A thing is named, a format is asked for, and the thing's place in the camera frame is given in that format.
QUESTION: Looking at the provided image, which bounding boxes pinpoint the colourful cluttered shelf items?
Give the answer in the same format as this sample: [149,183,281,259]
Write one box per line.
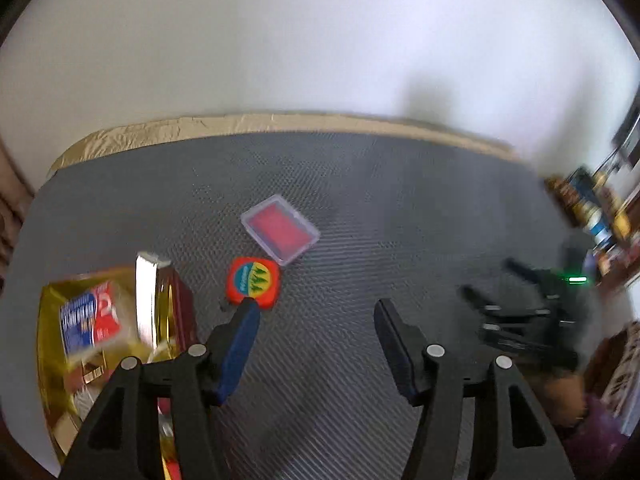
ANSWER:
[545,162,640,273]

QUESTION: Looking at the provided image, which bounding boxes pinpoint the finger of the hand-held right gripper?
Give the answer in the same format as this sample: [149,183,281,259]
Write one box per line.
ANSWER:
[505,257,553,292]
[460,284,576,367]

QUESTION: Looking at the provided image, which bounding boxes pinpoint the grey textured mat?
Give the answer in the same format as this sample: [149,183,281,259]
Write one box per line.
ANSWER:
[0,130,606,480]

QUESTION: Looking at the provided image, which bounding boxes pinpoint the printed cloth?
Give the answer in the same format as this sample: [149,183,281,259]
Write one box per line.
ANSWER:
[602,320,640,433]

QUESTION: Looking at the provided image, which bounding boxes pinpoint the beige printed curtain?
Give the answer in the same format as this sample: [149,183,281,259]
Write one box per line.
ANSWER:
[0,135,36,281]

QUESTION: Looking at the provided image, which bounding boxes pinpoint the beige tape strip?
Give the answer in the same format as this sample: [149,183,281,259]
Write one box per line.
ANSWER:
[47,114,521,176]

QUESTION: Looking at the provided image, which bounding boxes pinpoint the clear case with red insert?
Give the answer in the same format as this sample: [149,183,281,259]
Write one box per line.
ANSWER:
[240,194,321,267]

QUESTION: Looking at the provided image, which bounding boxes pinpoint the clear case with card deck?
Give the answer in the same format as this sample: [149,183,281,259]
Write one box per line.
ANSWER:
[59,280,126,361]

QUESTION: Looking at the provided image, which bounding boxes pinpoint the red square pine-tree packet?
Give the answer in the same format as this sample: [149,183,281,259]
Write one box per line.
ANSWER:
[226,256,282,309]

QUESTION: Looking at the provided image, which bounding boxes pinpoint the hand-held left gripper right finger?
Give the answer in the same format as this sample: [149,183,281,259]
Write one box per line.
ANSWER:
[374,298,576,480]

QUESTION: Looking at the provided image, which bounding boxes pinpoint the person's right hand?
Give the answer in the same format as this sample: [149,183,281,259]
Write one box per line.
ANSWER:
[542,375,590,428]

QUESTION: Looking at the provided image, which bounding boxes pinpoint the silver rectangular box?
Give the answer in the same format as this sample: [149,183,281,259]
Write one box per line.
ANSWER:
[135,252,173,351]

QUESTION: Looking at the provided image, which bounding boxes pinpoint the gold tin box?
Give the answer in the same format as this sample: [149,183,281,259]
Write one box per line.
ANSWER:
[37,267,196,480]

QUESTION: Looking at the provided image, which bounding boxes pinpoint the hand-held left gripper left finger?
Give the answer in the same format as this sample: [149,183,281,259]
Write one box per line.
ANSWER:
[60,297,262,480]

